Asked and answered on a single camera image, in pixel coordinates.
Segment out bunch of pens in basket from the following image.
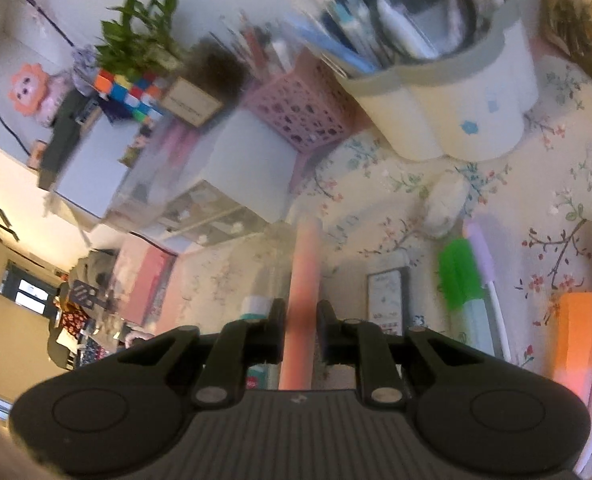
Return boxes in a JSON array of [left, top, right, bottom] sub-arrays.
[[211, 12, 302, 78]]

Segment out green highlighter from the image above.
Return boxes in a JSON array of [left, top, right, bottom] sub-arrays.
[[437, 237, 497, 358]]

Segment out white eraser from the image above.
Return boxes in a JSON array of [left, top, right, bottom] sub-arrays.
[[422, 170, 471, 240]]

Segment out bunch of pens in holder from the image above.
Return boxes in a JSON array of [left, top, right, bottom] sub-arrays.
[[283, 0, 507, 73]]

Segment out colourful puzzle cube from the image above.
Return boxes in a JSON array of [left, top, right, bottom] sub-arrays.
[[93, 69, 169, 123]]

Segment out orange marker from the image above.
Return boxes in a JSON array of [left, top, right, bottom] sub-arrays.
[[551, 291, 592, 397]]

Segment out small framed card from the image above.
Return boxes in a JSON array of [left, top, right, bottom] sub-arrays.
[[366, 266, 411, 336]]

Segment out white teal small tube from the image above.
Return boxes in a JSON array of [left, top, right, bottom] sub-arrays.
[[241, 296, 273, 322]]

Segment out white flower-shaped pen holder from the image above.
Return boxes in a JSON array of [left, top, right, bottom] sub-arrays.
[[336, 0, 539, 161]]

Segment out black cable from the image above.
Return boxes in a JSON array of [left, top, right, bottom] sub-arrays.
[[0, 85, 32, 156]]

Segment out black-rimmed magnifying glass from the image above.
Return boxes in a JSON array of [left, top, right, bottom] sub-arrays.
[[371, 0, 479, 61]]

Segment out white drawer organizer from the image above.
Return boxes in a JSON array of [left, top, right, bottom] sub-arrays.
[[156, 110, 302, 248]]

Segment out small sign card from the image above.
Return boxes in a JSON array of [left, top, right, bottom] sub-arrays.
[[158, 77, 224, 128]]

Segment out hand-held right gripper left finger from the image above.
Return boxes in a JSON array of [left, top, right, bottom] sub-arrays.
[[118, 299, 287, 408]]

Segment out lilac pen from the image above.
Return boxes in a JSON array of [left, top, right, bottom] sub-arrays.
[[463, 220, 512, 363]]

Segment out dark fuzzy ball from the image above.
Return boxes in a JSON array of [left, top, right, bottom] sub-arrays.
[[183, 42, 249, 106]]

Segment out window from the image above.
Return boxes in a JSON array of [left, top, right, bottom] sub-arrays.
[[0, 260, 59, 318]]

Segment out orange lion plush toy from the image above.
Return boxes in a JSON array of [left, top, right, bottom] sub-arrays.
[[8, 62, 52, 118]]

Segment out pale blue box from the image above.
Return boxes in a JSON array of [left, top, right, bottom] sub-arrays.
[[51, 110, 142, 221]]

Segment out clear plastic storage box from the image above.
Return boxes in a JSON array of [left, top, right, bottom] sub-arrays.
[[116, 120, 237, 221]]

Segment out floral tablecloth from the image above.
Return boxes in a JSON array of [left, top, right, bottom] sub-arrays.
[[168, 42, 592, 480]]

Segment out green potted plant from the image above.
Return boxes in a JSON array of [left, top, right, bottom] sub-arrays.
[[96, 0, 184, 78]]

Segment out pink perforated basket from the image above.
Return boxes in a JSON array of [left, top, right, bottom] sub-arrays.
[[241, 52, 372, 196]]

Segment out dark green box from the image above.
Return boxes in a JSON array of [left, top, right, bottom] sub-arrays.
[[38, 90, 102, 191]]

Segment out pink book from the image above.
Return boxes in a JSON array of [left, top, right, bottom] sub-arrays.
[[123, 247, 179, 328]]

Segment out pink pen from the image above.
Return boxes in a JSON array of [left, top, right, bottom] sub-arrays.
[[277, 216, 323, 392]]

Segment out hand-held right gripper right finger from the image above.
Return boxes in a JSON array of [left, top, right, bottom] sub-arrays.
[[317, 301, 482, 407]]

